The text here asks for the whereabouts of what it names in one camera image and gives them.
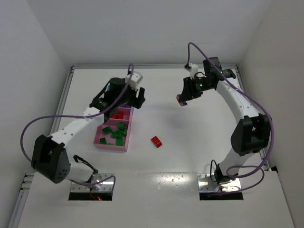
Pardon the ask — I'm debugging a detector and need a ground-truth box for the purple curved lego piece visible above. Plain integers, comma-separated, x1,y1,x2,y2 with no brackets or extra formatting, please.
176,95,187,106

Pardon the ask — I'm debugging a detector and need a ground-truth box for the green square lego brick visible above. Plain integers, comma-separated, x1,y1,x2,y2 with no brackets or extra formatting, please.
118,123,125,132

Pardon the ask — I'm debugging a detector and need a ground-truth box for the green lego plate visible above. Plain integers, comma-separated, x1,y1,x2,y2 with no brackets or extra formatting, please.
111,130,126,139

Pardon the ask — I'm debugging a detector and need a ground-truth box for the red curved lego brick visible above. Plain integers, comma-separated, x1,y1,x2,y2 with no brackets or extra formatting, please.
151,136,162,148

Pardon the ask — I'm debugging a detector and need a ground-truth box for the green two-stud lego brick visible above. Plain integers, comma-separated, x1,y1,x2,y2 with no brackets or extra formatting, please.
99,138,107,144

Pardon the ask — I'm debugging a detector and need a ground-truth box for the red flower lego piece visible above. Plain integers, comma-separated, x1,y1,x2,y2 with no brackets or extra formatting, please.
110,114,118,119

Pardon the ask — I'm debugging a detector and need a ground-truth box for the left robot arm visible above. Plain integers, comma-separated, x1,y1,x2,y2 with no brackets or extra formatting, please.
31,73,145,185

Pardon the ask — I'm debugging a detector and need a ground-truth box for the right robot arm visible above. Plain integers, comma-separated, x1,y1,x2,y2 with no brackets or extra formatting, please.
177,57,270,184

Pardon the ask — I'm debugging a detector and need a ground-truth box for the small pink bin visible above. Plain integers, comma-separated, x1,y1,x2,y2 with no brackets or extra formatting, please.
107,107,134,122

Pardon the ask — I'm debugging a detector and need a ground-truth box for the large pink bin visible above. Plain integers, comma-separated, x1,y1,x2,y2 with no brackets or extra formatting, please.
93,119,132,152

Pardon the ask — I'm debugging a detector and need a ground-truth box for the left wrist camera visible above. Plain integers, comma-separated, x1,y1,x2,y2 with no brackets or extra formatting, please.
125,71,143,91

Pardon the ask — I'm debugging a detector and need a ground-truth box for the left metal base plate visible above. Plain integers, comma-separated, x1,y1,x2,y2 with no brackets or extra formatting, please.
70,173,116,193

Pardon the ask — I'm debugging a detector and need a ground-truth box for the metal base plate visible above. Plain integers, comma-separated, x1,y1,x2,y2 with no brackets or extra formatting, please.
70,173,116,193
197,173,241,193

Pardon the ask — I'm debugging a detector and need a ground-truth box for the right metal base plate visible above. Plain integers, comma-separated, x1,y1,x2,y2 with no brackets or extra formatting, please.
197,173,241,193

